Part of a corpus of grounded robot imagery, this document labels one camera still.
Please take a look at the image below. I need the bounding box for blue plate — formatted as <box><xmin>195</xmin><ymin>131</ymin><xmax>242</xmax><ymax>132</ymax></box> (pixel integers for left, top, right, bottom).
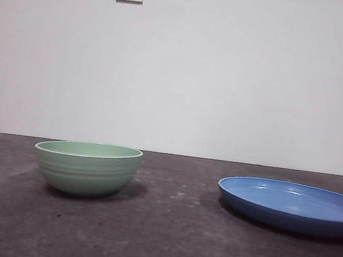
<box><xmin>213</xmin><ymin>172</ymin><xmax>343</xmax><ymax>240</ymax></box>

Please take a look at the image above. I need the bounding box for green ribbed bowl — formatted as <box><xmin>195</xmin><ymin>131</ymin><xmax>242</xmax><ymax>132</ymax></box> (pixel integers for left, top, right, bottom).
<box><xmin>29</xmin><ymin>135</ymin><xmax>145</xmax><ymax>206</ymax></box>

